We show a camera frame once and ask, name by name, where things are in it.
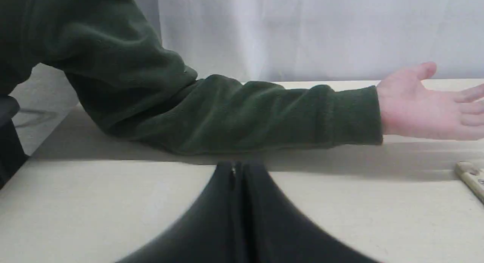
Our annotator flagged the black chair edge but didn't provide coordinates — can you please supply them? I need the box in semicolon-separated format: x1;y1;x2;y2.
0;96;28;190

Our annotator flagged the green sleeved forearm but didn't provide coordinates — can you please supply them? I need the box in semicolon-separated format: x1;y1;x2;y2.
0;0;383;155

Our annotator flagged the wooden handled paint brush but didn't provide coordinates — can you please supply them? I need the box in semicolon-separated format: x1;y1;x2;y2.
454;161;484;204

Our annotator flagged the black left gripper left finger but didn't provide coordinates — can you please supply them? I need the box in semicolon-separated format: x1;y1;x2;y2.
121;162;243;263

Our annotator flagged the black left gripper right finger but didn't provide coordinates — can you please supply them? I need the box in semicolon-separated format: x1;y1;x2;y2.
242;162;375;263

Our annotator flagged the white backdrop curtain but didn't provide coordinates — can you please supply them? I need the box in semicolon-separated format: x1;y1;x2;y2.
11;0;484;154

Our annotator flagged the bare human hand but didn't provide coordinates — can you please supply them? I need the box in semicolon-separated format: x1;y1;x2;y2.
377;62;484;141

